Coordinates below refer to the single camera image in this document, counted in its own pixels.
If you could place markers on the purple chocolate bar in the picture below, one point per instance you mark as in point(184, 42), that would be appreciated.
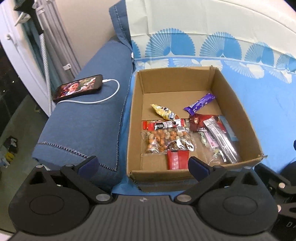
point(193, 108)

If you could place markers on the grey curtain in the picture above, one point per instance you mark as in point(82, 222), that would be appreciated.
point(62, 62)

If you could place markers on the orange red candy bar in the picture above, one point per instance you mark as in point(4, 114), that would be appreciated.
point(144, 125)

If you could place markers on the red candy packet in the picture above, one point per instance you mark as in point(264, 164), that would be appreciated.
point(219, 122)

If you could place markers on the clear bag of mixed nuts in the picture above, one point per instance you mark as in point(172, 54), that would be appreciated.
point(169, 139)

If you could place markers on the dark red snack pouch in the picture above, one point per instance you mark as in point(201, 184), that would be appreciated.
point(196, 121)

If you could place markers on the blue sofa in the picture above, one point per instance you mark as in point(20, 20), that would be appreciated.
point(96, 124)

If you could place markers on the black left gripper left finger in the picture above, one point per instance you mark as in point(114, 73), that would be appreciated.
point(80, 175)

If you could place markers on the small red sachet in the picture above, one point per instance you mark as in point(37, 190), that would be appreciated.
point(177, 160)

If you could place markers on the yellow snack bar wrapper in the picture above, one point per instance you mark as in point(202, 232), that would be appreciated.
point(165, 112)

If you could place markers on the silver snack bar wrapper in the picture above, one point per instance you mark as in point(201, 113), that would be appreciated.
point(223, 141)

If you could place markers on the black smartphone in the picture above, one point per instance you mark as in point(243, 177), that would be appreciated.
point(77, 88)

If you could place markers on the small blue wrapper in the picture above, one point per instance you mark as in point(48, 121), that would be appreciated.
point(228, 128)

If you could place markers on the brown cardboard box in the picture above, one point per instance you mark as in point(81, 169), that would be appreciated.
point(176, 88)

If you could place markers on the clear bag of pink candies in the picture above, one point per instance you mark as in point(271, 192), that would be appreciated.
point(208, 149)

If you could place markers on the blue white patterned cloth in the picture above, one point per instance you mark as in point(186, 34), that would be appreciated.
point(242, 52)

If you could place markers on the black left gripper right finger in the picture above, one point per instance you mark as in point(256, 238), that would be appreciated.
point(207, 177)

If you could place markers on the red coffee stick sachet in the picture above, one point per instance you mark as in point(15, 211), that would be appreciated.
point(157, 125)

